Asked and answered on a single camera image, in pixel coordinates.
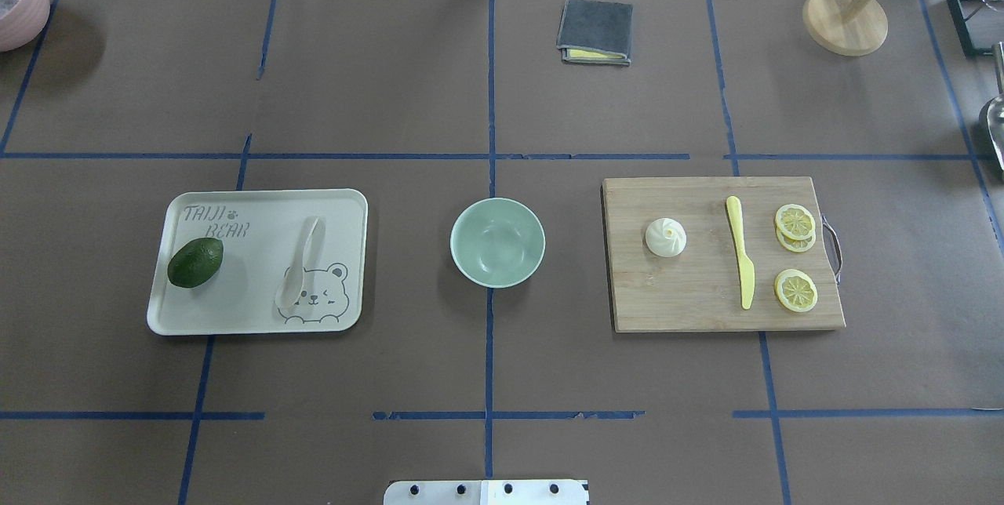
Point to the lemon slice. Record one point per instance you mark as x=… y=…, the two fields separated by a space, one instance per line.
x=795 y=222
x=795 y=290
x=796 y=246

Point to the metal scoop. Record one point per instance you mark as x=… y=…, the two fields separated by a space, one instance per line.
x=992 y=112

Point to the green avocado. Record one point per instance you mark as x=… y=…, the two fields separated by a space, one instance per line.
x=195 y=263

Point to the white steamed bun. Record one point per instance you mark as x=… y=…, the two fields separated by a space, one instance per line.
x=665 y=237

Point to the beige bear serving tray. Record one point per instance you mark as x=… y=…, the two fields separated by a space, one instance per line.
x=259 y=230

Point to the yellow plastic knife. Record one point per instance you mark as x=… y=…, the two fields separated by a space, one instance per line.
x=745 y=266

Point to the middle lemon slice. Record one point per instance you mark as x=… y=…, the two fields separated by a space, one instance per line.
x=796 y=246

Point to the white mounting plate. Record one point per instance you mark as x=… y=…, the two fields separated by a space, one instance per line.
x=512 y=491

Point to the light green bowl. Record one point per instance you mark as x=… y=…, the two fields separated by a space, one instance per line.
x=497 y=242

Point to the lower lemon slice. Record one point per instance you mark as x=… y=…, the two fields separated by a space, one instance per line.
x=795 y=290

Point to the grey folded cloth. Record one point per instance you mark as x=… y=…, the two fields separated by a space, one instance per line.
x=596 y=32

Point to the black glass rack tray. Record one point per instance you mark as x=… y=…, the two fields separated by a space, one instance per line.
x=979 y=27

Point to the wooden cutting board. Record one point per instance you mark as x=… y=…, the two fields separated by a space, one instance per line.
x=700 y=289

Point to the wooden mug tree stand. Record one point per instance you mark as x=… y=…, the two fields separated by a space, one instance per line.
x=851 y=28

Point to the upper lemon slice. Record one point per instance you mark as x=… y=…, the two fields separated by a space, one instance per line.
x=795 y=222

